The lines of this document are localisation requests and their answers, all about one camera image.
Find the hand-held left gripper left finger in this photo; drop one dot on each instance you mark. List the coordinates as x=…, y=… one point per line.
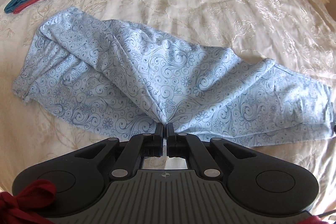
x=159, y=130

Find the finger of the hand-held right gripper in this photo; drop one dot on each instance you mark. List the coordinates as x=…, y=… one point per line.
x=334, y=128

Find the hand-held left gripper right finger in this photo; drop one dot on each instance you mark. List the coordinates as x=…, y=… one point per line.
x=170, y=130

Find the light blue floral pants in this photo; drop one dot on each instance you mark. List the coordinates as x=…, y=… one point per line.
x=157, y=74

